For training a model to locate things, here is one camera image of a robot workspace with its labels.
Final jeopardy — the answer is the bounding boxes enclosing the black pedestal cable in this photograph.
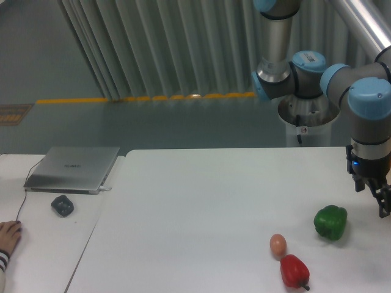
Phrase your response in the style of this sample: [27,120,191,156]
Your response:
[294,114,303,145]

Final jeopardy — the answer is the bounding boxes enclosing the brown egg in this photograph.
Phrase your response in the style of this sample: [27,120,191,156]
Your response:
[269,234,287,256]

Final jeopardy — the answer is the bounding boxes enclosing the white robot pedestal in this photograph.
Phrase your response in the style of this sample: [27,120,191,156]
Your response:
[277,95,339,147]

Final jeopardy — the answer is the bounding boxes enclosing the grey pleated curtain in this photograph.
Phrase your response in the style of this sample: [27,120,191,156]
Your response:
[56,0,379,100]

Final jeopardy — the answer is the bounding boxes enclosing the silver closed laptop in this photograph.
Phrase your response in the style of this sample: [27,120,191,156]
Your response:
[24,146,120,195]

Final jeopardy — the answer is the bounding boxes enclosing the green bell pepper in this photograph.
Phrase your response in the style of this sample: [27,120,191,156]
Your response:
[313,205,348,241]

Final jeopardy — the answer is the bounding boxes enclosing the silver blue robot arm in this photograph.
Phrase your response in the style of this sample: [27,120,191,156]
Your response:
[252,1,390,218]

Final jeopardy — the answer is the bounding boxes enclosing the thin dark cable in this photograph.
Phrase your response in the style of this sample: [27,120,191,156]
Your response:
[13,162,42,222]

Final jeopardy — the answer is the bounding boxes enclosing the red bell pepper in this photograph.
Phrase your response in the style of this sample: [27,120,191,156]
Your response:
[280,254,310,291]

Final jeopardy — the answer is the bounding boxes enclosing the person's hand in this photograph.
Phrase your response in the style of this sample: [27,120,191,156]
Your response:
[0,220,22,256]

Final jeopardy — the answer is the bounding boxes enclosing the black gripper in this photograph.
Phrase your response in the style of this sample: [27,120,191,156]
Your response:
[346,144,390,218]

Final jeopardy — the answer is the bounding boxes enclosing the small black plastic object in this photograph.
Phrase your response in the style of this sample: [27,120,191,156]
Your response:
[51,195,75,217]

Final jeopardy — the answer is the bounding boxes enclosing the striped sleeve forearm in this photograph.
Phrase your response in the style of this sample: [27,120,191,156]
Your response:
[0,250,9,293]

